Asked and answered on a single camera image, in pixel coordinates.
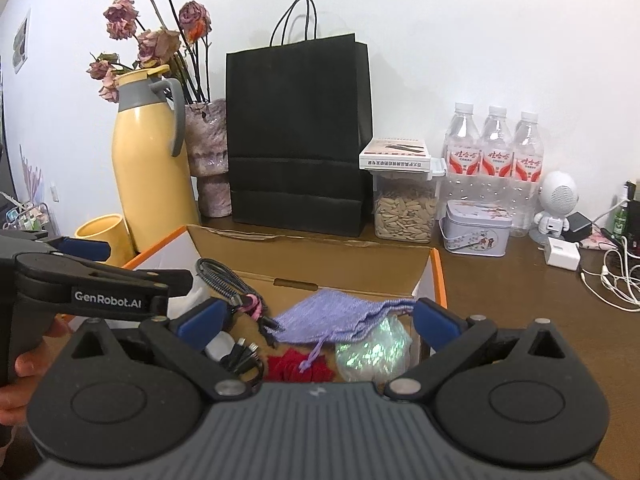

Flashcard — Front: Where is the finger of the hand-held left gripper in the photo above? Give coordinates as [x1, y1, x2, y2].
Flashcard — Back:
[0, 230, 112, 263]
[14, 252, 193, 304]

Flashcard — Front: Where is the person's left hand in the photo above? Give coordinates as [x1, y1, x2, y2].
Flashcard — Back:
[0, 320, 71, 466]

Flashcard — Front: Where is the flower wall sticker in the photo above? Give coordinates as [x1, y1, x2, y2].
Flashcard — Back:
[19, 144, 46, 203]

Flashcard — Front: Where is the pink floral pouch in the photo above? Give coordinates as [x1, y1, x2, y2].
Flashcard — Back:
[580, 227, 621, 251]

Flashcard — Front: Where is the wall poster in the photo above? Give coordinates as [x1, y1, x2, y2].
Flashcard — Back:
[12, 10, 32, 73]

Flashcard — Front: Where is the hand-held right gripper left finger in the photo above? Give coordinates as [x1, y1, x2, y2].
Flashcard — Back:
[65, 298, 254, 403]

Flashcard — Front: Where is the cardboard box with orange edges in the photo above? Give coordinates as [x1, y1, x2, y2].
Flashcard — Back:
[122, 224, 447, 391]

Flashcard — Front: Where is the clear seed container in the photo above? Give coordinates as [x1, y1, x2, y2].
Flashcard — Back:
[371, 167, 446, 243]

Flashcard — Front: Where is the red rose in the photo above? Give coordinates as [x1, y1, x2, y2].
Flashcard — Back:
[262, 350, 336, 383]

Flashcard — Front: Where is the yellow mug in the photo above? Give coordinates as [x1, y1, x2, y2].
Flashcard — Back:
[75, 213, 137, 267]

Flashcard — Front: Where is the black braided cable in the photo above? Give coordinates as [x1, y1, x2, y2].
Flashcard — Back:
[195, 258, 281, 378]

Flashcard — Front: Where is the purple knit pouch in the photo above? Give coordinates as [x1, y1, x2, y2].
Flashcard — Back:
[272, 288, 416, 373]

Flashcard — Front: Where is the white printed tin box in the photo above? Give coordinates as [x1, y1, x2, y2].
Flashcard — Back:
[439, 199, 513, 259]

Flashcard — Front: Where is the black power adapter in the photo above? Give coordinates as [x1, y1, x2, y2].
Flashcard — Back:
[562, 212, 593, 243]

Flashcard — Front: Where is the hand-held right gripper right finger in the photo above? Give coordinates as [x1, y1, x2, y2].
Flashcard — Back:
[386, 297, 576, 403]

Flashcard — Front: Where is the white cable tangle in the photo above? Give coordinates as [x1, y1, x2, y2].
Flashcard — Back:
[580, 195, 640, 313]

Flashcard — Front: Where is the black paper bag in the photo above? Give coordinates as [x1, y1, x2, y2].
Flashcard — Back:
[225, 0, 375, 238]

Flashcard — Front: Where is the white charger block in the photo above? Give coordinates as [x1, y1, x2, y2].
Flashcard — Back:
[542, 236, 582, 271]

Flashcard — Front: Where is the iridescent item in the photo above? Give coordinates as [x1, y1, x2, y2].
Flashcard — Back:
[335, 315, 413, 383]

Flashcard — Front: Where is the yellow thermos jug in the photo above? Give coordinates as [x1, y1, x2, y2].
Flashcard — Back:
[111, 65, 201, 253]

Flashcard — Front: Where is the dried rose bouquet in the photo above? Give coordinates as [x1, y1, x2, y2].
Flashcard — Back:
[89, 0, 213, 106]

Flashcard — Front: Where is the wire rack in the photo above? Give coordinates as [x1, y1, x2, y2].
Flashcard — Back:
[0, 192, 51, 238]

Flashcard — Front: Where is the small white flat box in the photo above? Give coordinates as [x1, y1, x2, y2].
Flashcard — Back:
[359, 136, 431, 171]

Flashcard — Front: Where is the small green bottle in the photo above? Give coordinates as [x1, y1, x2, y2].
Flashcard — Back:
[612, 195, 632, 241]

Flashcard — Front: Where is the white robot-shaped speaker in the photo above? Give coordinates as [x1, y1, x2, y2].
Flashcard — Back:
[532, 171, 581, 241]

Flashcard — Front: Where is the clear water bottle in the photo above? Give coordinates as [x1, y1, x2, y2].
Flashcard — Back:
[442, 102, 483, 221]
[480, 105, 516, 211]
[512, 111, 544, 238]

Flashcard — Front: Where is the pink mottled vase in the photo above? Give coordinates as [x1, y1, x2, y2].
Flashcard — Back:
[185, 99, 233, 218]

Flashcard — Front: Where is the black rectangular object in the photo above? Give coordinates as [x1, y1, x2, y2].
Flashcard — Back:
[625, 180, 640, 256]

